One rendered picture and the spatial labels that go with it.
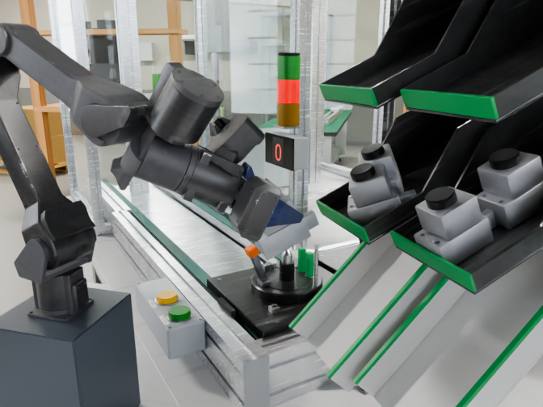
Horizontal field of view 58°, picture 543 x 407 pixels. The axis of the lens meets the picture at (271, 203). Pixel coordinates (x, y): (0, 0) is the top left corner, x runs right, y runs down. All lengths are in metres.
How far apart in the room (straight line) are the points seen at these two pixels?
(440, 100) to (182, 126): 0.25
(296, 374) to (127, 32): 1.35
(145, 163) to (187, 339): 0.44
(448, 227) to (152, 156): 0.31
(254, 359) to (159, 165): 0.37
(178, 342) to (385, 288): 0.37
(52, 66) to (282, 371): 0.55
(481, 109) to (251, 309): 0.57
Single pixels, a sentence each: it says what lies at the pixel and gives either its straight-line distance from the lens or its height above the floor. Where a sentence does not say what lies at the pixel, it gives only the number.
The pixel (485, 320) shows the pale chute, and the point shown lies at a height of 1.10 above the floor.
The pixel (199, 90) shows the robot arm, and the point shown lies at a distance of 0.50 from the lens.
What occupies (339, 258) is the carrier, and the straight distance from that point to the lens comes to 1.12.
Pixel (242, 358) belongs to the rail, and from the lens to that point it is 0.78.
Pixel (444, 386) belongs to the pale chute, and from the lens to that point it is 0.63.
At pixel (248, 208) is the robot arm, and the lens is 0.50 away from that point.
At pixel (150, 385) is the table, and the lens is 0.92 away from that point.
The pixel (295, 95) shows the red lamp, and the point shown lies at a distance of 1.08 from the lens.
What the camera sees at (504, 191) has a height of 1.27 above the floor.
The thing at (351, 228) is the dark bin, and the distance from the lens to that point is 0.61.
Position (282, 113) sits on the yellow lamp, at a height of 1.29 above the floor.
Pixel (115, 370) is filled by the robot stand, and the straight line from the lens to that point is 0.79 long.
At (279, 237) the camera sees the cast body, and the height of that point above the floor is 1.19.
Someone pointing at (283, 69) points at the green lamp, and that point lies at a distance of 1.08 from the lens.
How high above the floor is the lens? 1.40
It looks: 16 degrees down
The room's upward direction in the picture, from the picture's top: straight up
